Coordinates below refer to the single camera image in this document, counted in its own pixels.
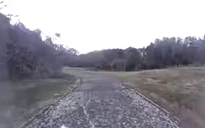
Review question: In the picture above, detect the grey gravel path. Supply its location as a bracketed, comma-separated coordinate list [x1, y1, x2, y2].
[21, 71, 182, 128]

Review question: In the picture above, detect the row of trees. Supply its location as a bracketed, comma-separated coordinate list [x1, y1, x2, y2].
[64, 31, 205, 72]

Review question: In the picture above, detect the grass field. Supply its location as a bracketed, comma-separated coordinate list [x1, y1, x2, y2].
[115, 65, 205, 128]

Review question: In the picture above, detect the wood of dark trees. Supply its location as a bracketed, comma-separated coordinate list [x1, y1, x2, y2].
[0, 9, 80, 81]

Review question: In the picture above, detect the grass verge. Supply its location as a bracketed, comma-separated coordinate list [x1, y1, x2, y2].
[0, 66, 88, 128]

